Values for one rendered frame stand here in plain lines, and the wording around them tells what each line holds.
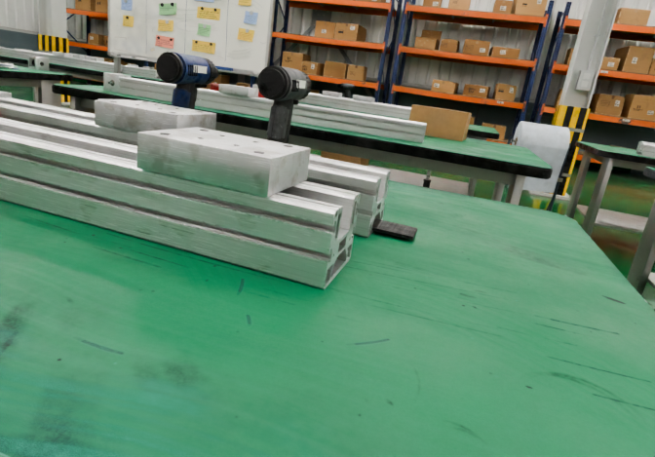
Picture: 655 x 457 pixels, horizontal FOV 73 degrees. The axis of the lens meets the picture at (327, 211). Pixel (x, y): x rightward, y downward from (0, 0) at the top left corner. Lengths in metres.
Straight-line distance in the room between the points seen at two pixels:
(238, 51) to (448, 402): 3.51
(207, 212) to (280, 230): 0.09
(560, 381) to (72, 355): 0.37
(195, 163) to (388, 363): 0.28
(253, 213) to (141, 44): 3.80
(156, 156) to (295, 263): 0.19
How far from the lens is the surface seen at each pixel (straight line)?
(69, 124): 0.88
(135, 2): 4.30
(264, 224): 0.46
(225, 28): 3.80
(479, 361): 0.41
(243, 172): 0.45
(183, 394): 0.32
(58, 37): 9.04
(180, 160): 0.49
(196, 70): 0.98
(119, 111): 0.80
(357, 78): 10.31
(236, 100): 2.28
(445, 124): 2.48
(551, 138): 4.06
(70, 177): 0.61
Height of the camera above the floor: 0.98
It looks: 16 degrees down
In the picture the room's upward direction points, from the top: 8 degrees clockwise
